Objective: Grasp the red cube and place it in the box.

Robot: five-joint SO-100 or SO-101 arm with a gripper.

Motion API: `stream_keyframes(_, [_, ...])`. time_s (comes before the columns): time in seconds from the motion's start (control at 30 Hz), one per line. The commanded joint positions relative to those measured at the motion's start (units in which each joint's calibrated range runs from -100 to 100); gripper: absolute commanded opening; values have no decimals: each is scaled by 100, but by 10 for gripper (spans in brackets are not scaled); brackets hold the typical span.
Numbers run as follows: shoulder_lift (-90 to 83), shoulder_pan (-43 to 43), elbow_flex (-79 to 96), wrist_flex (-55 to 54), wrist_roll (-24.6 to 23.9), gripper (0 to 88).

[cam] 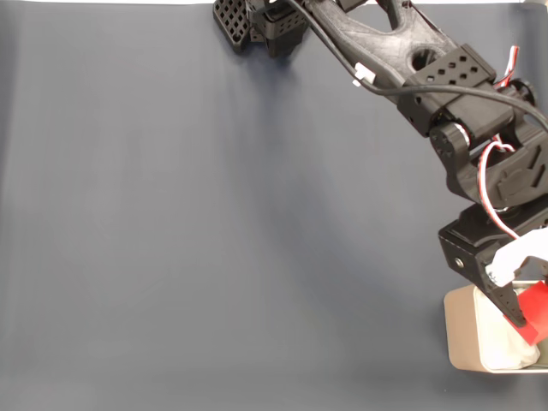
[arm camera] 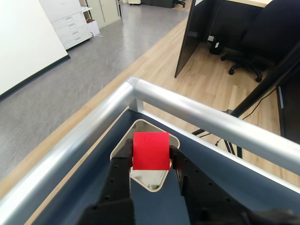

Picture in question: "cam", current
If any red cube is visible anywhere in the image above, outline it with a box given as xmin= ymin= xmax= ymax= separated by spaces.
xmin=515 ymin=280 xmax=548 ymax=347

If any silver metal tin box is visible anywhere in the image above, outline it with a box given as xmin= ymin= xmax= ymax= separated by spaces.
xmin=443 ymin=280 xmax=548 ymax=374

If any white crumpled tissue paper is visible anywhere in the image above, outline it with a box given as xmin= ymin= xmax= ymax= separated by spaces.
xmin=477 ymin=295 xmax=541 ymax=372

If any dark grey table mat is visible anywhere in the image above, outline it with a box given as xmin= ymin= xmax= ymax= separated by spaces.
xmin=0 ymin=3 xmax=548 ymax=411

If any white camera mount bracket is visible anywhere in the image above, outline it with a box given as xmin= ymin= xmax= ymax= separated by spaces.
xmin=486 ymin=229 xmax=548 ymax=288

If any white red servo wire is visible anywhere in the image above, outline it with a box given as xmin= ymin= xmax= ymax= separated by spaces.
xmin=496 ymin=45 xmax=521 ymax=89
xmin=478 ymin=140 xmax=521 ymax=241

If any black camera cable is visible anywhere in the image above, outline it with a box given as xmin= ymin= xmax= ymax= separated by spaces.
xmin=286 ymin=0 xmax=548 ymax=129

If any white cable clip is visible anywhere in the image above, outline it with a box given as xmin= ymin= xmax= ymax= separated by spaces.
xmin=352 ymin=63 xmax=377 ymax=88

